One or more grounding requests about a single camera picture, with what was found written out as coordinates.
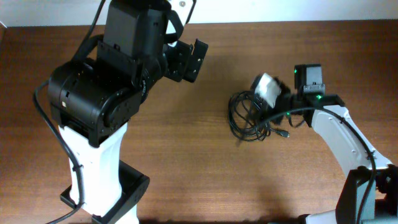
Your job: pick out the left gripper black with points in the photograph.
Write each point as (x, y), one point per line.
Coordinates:
(196, 61)

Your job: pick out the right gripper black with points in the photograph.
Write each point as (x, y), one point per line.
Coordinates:
(270, 110)

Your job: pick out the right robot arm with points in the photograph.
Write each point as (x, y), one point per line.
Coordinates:
(310, 91)

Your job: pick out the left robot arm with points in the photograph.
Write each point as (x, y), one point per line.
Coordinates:
(94, 95)

